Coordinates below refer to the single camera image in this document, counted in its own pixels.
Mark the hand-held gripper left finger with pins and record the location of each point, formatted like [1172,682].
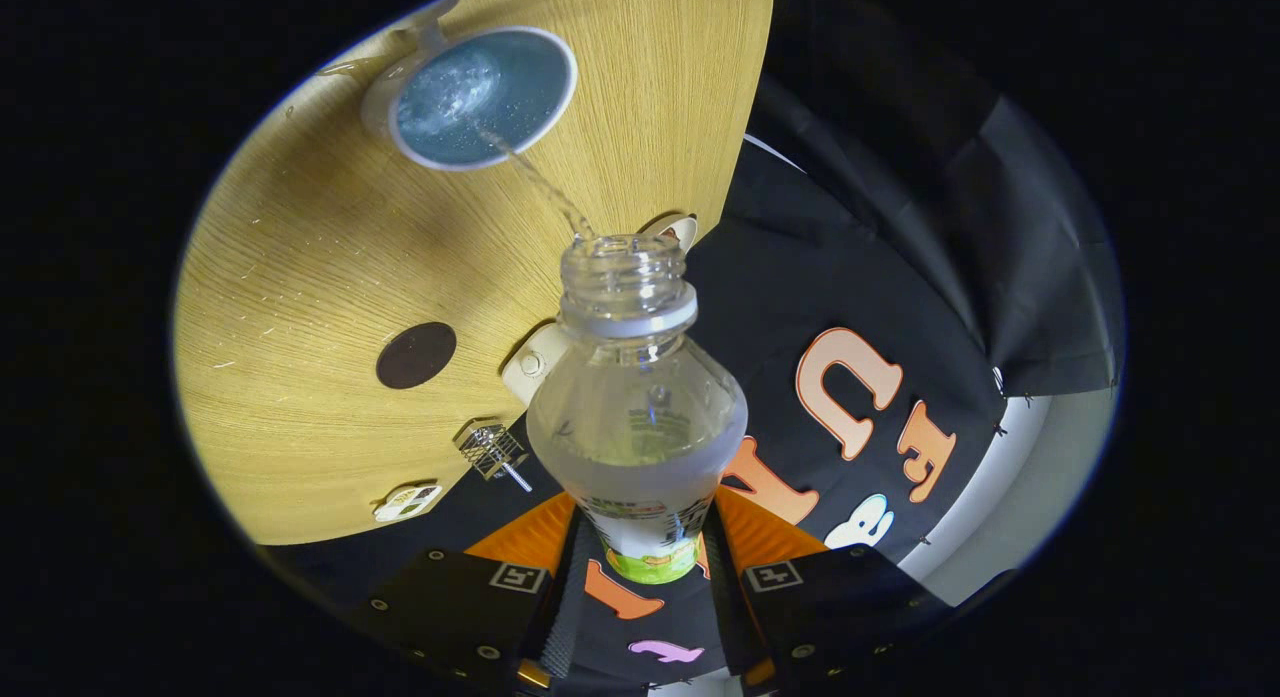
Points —
[460,612]

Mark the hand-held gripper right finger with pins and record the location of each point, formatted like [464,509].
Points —
[850,602]

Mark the clear plastic juice bottle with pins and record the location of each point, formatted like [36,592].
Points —
[640,447]

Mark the dark round coaster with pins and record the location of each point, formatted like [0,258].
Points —
[416,355]

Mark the white cup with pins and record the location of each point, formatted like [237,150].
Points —
[540,77]

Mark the white divided dish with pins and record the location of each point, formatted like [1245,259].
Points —
[405,503]

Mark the white toaster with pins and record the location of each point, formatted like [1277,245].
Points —
[530,369]

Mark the wooden table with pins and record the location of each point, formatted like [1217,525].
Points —
[300,277]

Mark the black backdrop cloth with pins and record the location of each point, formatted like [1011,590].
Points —
[850,227]

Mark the white oval plate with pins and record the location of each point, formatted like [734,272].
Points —
[687,229]

